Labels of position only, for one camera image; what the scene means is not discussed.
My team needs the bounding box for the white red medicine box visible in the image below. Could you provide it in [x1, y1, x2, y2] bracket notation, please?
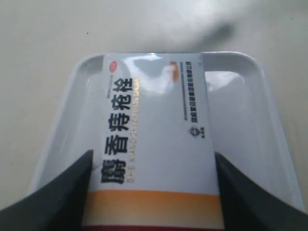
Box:
[83, 53, 224, 231]

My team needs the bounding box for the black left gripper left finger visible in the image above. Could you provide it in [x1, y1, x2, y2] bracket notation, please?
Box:
[0, 150, 93, 231]

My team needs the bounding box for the white rectangular plastic tray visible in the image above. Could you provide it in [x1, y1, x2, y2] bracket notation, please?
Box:
[28, 51, 305, 210]

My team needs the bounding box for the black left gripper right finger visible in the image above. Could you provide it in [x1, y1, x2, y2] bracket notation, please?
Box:
[215, 153, 308, 231]

